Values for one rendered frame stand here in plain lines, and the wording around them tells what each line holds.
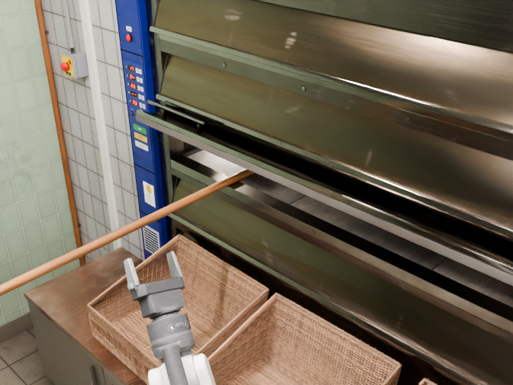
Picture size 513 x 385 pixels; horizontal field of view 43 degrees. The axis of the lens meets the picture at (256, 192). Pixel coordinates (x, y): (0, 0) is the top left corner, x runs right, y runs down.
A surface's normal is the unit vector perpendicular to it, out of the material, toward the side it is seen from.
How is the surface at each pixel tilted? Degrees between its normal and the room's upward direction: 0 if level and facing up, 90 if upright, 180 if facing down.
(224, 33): 70
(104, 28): 90
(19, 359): 0
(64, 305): 0
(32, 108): 90
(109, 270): 0
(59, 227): 90
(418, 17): 90
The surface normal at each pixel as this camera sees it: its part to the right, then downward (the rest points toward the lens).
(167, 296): 0.61, -0.37
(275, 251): -0.67, 0.02
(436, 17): -0.71, 0.34
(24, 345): -0.01, -0.88
